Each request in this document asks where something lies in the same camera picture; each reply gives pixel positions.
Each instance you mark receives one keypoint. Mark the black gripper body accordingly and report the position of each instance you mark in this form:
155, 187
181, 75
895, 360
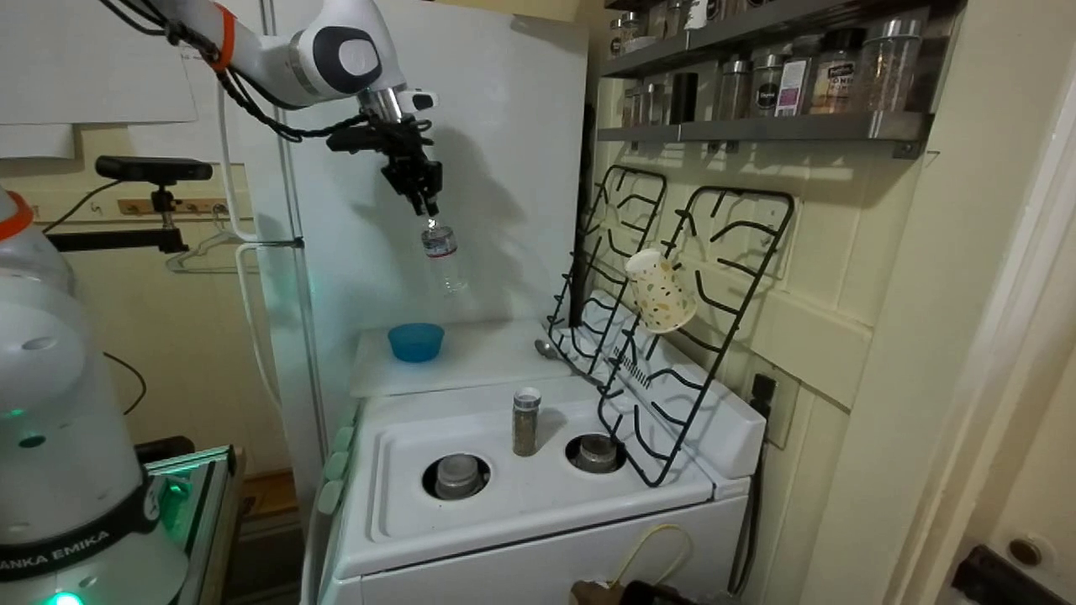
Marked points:
410, 166

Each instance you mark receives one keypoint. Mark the clear plastic bottle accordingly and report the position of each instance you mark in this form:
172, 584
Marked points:
440, 243

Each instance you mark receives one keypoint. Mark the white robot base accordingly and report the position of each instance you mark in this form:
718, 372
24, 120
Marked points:
54, 449

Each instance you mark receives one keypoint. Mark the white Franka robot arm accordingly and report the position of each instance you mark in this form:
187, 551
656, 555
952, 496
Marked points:
303, 54

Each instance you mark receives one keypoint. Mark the blue bowl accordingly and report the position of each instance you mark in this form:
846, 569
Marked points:
414, 341

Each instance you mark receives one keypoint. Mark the white refrigerator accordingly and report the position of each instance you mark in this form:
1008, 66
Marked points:
515, 224

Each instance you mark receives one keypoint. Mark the small black stove grate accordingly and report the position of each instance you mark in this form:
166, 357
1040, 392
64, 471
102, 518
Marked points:
610, 270

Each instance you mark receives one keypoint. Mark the grey spice shaker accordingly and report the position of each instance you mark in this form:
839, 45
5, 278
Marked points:
526, 423

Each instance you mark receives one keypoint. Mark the round stove burner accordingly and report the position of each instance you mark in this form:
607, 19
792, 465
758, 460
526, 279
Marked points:
454, 476
598, 453

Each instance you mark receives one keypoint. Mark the large black stove grate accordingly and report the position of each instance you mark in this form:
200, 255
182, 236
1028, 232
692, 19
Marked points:
718, 323

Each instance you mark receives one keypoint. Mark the white gas stove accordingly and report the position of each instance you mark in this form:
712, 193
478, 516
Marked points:
526, 506

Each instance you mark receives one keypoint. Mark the small dark spice jar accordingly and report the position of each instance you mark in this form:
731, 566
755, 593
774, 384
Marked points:
731, 88

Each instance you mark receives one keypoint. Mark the white label spice jar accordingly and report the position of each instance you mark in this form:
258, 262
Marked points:
792, 86

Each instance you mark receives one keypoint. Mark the brown label spice jar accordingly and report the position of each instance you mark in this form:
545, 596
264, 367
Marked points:
835, 77

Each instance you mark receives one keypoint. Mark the tall clear glass jar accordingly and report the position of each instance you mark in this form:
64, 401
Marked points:
895, 71

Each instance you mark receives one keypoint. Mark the round door knob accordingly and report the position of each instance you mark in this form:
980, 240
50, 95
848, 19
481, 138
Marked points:
1025, 551

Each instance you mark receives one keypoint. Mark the black camera on stand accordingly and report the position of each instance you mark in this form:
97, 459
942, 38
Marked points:
152, 168

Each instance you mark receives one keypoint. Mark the grey wall spice shelf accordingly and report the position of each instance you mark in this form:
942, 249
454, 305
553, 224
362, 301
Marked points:
761, 130

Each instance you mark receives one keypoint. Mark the wall power outlet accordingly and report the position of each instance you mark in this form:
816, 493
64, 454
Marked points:
770, 403

